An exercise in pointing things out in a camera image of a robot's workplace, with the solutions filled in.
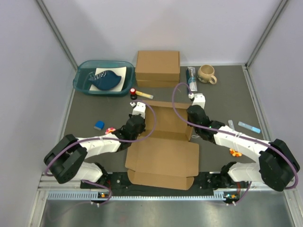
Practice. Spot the grey slotted cable duct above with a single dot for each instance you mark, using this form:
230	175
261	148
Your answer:
217	195

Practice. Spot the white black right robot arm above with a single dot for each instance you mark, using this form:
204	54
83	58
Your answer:
273	163

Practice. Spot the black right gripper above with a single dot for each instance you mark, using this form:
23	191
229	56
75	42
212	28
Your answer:
188	118

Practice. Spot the orange grey marker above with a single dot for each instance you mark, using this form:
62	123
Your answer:
231	124

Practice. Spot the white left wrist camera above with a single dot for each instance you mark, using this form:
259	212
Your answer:
138	108

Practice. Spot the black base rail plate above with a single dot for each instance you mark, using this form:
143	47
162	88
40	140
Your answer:
204	184

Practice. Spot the upper folded cardboard box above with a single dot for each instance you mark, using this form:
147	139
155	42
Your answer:
158	65

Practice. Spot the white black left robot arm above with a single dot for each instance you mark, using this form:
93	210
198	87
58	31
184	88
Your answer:
66	161

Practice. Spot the folded cardboard box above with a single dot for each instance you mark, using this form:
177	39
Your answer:
158	65
156	84

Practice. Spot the blue small eraser block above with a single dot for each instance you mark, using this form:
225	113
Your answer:
99	125

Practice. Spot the lower folded cardboard box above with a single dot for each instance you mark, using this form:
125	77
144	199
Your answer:
156	84

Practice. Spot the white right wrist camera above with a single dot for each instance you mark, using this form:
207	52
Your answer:
197	99

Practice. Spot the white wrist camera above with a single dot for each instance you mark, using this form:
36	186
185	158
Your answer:
138	108
197	99

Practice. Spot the orange flower toy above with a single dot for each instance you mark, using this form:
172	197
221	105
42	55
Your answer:
235	153

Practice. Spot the dark blue shoe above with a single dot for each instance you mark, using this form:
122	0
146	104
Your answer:
105	80

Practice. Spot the yellow highlighter marker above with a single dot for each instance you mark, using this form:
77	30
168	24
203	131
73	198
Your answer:
142	94

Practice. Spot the pink flower toy left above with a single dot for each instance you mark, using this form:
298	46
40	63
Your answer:
109	130

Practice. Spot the blue toothpaste box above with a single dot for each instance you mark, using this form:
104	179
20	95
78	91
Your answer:
191	79

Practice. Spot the beige ceramic mug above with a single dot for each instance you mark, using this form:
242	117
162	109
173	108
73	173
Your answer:
206	74

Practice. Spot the teal plastic bin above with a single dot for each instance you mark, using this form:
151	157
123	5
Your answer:
81	80

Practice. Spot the red black stamp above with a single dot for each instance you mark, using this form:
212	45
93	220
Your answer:
133	94

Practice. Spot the light blue marker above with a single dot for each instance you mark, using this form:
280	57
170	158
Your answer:
249	127

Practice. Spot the brown cardboard box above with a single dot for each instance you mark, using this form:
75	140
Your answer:
166	158

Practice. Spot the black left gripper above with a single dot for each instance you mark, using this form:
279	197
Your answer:
142	128

